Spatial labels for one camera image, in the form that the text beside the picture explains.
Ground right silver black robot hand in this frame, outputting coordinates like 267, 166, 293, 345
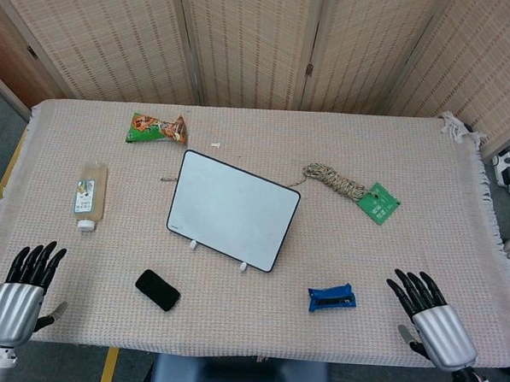
381, 267, 484, 373

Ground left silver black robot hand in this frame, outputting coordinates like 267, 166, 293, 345
0, 238, 72, 350

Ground black rectangular block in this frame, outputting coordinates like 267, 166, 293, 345
133, 267, 183, 313

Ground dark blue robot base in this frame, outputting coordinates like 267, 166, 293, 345
148, 351, 333, 382

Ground white board with black frame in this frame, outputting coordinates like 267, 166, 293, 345
164, 148, 304, 275

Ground blue snack packet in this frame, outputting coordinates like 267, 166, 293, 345
306, 280, 358, 316

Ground clear plastic drink bottle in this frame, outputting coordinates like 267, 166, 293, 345
72, 159, 109, 234

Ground green paper card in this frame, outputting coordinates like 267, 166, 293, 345
355, 181, 403, 227

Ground white power strip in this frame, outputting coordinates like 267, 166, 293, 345
490, 146, 510, 189

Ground beige woven tablecloth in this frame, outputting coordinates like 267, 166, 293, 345
0, 87, 510, 376

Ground green orange snack bag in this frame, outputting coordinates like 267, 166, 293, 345
124, 111, 190, 147

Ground bamboo folding screen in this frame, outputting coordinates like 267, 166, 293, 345
0, 0, 510, 162

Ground twine rope bundle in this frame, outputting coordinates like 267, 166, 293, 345
301, 160, 370, 202

